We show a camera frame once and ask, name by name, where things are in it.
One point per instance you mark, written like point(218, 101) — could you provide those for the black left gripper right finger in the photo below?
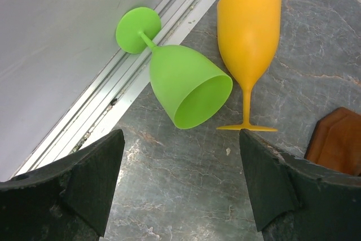
point(295, 199)

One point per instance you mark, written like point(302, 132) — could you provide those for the green plastic goblet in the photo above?
point(189, 86)

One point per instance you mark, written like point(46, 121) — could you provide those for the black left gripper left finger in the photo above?
point(69, 199)

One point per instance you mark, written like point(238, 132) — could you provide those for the gold wire wine glass rack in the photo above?
point(335, 142)

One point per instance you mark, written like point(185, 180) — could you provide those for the orange plastic goblet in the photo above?
point(248, 33)

